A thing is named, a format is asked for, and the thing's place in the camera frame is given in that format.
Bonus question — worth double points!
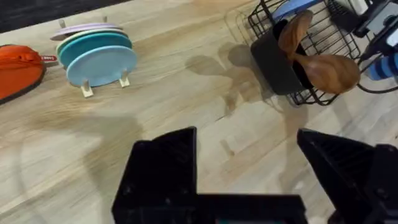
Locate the grey and black device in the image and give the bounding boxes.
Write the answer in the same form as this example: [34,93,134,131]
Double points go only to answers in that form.
[328,0,398,60]

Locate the wooden spoon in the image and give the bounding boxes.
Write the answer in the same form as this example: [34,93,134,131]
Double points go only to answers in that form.
[277,9,314,60]
[293,52,361,95]

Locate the light blue plate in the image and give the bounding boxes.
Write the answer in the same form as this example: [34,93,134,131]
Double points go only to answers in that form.
[66,45,138,88]

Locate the black wire dish rack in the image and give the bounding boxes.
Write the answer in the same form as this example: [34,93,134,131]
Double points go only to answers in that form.
[248,0,398,107]

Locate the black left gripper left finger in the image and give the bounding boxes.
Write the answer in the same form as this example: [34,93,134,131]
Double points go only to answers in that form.
[111,126,198,224]

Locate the teal plate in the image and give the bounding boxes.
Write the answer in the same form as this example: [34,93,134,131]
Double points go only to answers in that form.
[58,32,134,68]

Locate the lilac plate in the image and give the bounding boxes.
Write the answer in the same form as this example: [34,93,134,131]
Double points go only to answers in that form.
[49,22,121,42]

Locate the cream plate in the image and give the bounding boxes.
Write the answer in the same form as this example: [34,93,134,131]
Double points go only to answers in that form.
[55,28,129,54]

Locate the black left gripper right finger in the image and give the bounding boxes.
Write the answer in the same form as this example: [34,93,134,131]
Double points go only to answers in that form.
[297,128,398,224]

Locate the black cutlery holder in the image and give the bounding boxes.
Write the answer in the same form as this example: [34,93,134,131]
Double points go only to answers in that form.
[250,19,315,96]

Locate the small wooden peg rack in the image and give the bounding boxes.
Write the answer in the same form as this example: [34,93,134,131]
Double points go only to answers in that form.
[58,16,131,98]

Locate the orange zip bag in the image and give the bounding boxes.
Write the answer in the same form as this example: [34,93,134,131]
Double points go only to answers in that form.
[0,44,58,105]

